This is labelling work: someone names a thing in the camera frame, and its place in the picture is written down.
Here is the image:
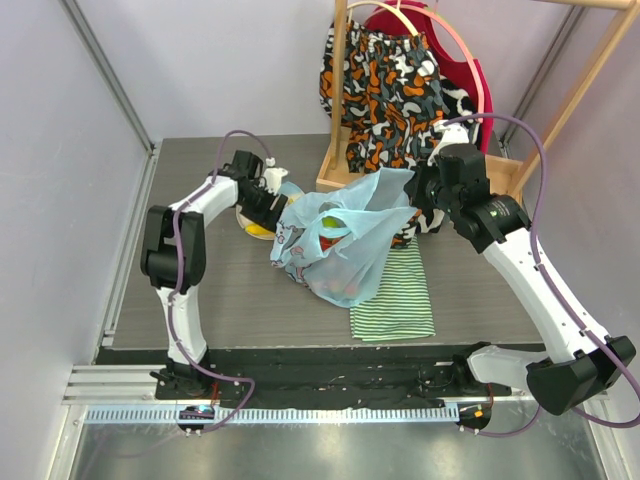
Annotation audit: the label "wooden clothes rack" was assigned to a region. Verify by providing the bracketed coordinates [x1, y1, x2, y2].
[315, 1, 639, 201]

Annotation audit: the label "wooden clothes hanger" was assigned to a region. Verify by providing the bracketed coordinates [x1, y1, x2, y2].
[346, 1, 418, 36]

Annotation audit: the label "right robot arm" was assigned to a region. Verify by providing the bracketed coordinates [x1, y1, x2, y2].
[405, 144, 636, 416]

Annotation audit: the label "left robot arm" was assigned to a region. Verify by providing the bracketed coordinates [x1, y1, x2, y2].
[140, 150, 289, 399]

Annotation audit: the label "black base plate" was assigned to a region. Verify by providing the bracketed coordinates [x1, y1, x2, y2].
[97, 344, 511, 409]

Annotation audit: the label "black white patterned garment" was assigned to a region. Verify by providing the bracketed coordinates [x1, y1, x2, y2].
[416, 75, 482, 234]

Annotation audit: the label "green striped folded cloth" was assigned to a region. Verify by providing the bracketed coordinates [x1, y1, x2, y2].
[350, 239, 436, 342]

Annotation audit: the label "round fruit plate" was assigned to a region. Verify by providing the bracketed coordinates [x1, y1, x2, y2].
[236, 182, 305, 233]

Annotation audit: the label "green apple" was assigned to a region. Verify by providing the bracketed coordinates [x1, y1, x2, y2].
[322, 216, 345, 230]

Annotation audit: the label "red lychee bunch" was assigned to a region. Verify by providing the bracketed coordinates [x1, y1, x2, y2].
[317, 234, 366, 296]

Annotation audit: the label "red garment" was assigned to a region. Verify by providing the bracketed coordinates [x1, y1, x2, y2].
[365, 1, 493, 153]

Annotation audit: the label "orange camouflage pants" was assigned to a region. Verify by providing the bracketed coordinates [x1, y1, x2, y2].
[318, 19, 445, 250]

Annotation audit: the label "light blue plastic bag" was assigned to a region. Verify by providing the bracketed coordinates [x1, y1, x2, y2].
[270, 168, 416, 308]

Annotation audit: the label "yellow banana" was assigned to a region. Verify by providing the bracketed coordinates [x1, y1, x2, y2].
[245, 223, 274, 240]

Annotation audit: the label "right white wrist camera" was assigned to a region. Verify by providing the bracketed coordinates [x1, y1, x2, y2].
[434, 122, 470, 148]

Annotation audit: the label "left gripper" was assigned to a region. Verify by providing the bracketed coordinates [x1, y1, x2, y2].
[239, 182, 287, 233]

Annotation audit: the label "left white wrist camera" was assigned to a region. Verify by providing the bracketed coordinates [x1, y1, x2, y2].
[262, 157, 289, 194]

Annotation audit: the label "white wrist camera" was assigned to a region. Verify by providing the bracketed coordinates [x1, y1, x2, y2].
[434, 122, 470, 148]
[262, 157, 289, 194]

